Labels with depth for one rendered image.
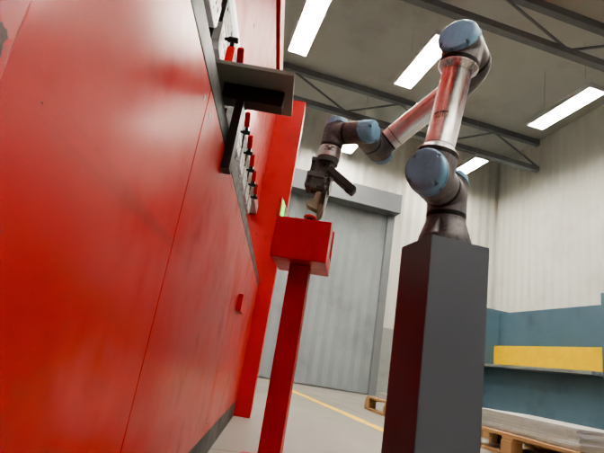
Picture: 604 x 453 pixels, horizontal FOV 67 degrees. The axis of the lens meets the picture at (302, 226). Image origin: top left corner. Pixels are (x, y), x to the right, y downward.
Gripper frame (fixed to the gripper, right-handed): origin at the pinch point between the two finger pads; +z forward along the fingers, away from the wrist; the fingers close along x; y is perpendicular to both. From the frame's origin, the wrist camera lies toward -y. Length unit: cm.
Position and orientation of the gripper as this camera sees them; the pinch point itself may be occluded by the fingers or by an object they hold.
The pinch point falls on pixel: (320, 217)
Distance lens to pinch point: 146.3
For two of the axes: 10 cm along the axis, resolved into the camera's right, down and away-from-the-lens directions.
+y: -9.7, -2.0, 1.6
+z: -2.4, 9.3, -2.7
